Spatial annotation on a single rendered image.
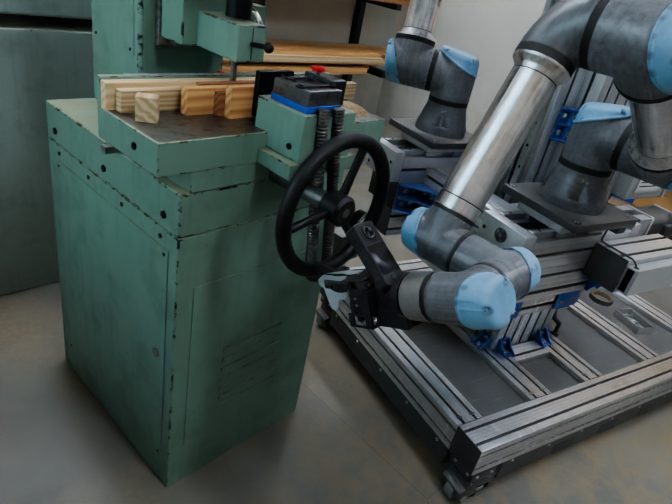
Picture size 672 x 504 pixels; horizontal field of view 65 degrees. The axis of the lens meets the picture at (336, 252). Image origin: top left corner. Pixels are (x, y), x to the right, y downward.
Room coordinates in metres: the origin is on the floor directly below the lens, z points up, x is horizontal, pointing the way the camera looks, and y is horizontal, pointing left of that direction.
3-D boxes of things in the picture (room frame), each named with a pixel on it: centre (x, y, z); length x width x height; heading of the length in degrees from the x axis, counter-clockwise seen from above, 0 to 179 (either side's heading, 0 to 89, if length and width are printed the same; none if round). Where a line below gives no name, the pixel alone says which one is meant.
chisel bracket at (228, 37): (1.13, 0.30, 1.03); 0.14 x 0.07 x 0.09; 52
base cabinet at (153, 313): (1.19, 0.38, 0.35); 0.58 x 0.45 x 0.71; 52
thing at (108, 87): (1.16, 0.28, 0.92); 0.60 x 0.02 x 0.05; 142
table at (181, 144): (1.08, 0.18, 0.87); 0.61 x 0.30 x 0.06; 142
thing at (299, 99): (1.03, 0.11, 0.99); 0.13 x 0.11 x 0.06; 142
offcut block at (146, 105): (0.91, 0.38, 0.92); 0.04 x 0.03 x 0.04; 106
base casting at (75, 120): (1.19, 0.38, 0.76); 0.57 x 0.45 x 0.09; 52
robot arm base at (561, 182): (1.21, -0.51, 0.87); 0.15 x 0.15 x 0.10
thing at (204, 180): (1.08, 0.24, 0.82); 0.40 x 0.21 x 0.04; 142
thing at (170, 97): (1.17, 0.24, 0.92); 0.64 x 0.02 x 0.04; 142
